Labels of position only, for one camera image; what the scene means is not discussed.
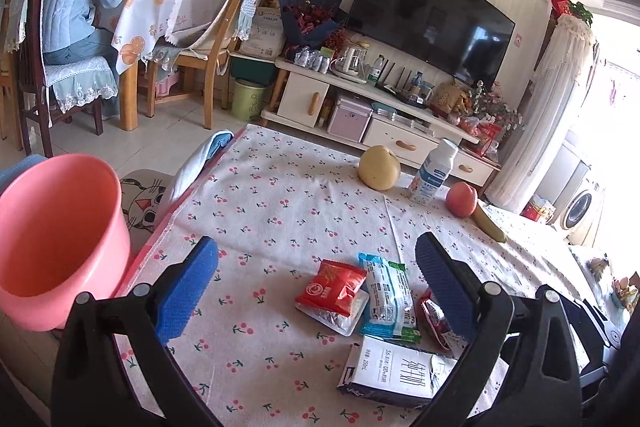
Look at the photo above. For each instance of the light blue lace seat cushion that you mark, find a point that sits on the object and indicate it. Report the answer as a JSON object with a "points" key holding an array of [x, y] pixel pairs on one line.
{"points": [[80, 82]]}

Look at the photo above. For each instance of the dark green box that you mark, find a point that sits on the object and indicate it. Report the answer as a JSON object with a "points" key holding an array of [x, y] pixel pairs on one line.
{"points": [[252, 69]]}

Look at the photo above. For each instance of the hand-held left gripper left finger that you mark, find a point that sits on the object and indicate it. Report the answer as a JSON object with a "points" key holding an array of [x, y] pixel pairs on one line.
{"points": [[187, 292]]}

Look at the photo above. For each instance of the yellow pear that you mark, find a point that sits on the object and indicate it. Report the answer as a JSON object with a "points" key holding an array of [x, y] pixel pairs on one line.
{"points": [[378, 169]]}

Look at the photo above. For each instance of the green trash bin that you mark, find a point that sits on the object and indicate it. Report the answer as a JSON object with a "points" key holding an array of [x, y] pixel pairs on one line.
{"points": [[247, 99]]}

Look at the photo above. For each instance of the pink storage box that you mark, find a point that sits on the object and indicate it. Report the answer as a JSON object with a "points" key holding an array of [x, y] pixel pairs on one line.
{"points": [[350, 119]]}

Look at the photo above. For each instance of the yellow banana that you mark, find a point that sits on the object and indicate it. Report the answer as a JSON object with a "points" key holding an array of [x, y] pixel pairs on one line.
{"points": [[487, 222]]}

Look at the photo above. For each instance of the white blue green wrapper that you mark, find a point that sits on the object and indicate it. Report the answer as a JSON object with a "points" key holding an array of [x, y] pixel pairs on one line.
{"points": [[387, 297]]}

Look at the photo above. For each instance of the white lace air conditioner cover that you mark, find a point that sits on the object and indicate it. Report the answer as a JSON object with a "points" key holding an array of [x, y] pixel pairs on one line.
{"points": [[545, 107]]}

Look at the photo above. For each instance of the black router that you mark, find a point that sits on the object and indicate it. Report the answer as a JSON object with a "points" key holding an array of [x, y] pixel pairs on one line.
{"points": [[392, 84]]}

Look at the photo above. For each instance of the white milk bottle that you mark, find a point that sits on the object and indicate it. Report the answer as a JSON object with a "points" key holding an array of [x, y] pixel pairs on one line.
{"points": [[430, 177]]}

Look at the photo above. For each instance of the red gift bag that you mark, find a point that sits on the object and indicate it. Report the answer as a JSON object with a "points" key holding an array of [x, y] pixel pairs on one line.
{"points": [[486, 139]]}

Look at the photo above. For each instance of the glass kettle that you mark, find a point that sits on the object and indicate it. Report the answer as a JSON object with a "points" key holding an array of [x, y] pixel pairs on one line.
{"points": [[350, 59]]}

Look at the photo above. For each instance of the blue and white milk carton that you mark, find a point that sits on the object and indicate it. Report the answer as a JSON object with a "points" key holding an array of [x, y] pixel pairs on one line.
{"points": [[390, 372]]}

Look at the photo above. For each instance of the red decoration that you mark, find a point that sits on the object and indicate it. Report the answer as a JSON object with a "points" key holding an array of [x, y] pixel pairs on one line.
{"points": [[565, 7]]}

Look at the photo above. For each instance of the light wooden chair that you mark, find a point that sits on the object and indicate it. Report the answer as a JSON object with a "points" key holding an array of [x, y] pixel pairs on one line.
{"points": [[220, 32]]}

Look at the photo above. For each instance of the cat print cushion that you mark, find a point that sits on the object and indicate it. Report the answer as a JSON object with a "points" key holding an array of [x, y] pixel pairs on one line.
{"points": [[145, 202]]}

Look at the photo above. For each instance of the dark blue wrapped bouquet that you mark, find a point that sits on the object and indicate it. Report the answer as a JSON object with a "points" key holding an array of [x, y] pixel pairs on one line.
{"points": [[310, 14]]}

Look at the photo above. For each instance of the red gift box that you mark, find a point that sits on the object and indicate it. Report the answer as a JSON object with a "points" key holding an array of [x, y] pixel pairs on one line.
{"points": [[537, 209]]}

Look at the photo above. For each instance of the dark wooden chair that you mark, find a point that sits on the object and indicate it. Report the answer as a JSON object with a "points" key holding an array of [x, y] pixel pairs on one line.
{"points": [[32, 72]]}

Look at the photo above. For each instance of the teal lace chair cover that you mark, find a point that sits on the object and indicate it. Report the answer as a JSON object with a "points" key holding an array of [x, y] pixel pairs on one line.
{"points": [[250, 2]]}

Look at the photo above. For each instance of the beige gift bag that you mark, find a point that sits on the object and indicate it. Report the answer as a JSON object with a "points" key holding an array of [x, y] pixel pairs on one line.
{"points": [[447, 99]]}

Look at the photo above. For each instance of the blue cap bottle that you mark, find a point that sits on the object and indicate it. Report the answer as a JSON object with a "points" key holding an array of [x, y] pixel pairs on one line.
{"points": [[416, 87]]}

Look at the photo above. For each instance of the white TV cabinet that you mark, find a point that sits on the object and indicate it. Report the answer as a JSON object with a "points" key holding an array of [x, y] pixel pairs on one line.
{"points": [[300, 99]]}

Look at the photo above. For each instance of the red apple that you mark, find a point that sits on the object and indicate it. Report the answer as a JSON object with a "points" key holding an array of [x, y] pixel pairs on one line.
{"points": [[461, 199]]}

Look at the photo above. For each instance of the row of silver cans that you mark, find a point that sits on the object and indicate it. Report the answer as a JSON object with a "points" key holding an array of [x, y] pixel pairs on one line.
{"points": [[310, 57]]}

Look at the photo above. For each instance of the pink stool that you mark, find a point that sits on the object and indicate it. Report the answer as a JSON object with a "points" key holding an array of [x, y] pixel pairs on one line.
{"points": [[165, 84]]}

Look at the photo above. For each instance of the lace chair back cover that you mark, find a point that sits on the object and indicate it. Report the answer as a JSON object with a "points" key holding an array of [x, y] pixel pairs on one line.
{"points": [[22, 7]]}

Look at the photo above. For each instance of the wooden dining table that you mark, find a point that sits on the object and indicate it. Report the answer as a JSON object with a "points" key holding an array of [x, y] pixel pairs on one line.
{"points": [[129, 107]]}

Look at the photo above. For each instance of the green label water bottle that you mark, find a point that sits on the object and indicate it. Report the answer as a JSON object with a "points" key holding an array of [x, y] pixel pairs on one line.
{"points": [[376, 72]]}

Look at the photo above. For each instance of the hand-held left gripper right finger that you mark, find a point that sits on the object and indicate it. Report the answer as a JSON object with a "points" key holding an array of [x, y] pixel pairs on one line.
{"points": [[450, 292]]}

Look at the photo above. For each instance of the white and blue cloth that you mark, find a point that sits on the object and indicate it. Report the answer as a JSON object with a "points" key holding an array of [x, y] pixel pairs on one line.
{"points": [[192, 172]]}

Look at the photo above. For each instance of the pink plastic bucket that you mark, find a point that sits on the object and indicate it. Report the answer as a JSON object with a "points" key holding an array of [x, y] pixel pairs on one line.
{"points": [[50, 227]]}

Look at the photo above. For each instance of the black television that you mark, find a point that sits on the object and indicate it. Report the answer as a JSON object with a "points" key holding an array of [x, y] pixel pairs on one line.
{"points": [[430, 12]]}

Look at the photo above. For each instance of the cherry print tablecloth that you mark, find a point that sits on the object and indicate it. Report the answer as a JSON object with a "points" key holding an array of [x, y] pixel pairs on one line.
{"points": [[280, 207]]}

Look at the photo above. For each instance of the dried flower bouquet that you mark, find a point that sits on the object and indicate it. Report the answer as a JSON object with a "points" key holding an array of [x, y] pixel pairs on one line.
{"points": [[492, 104]]}

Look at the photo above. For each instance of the washing machine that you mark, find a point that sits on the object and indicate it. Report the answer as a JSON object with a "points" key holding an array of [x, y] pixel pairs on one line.
{"points": [[582, 207]]}

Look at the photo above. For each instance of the red and silver packet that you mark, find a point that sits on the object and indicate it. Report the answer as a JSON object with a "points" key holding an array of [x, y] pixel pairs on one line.
{"points": [[332, 287]]}

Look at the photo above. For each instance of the red milk tea packet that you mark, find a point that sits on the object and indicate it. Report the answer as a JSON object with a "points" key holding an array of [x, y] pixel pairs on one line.
{"points": [[432, 317]]}

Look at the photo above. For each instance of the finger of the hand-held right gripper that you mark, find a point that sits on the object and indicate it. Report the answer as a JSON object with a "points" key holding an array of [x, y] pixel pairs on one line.
{"points": [[592, 319]]}

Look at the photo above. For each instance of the orange print tablecloth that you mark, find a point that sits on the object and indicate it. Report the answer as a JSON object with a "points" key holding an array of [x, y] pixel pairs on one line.
{"points": [[140, 17]]}

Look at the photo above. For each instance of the white printed bag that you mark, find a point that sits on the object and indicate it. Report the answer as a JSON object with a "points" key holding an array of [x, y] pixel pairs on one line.
{"points": [[267, 34]]}

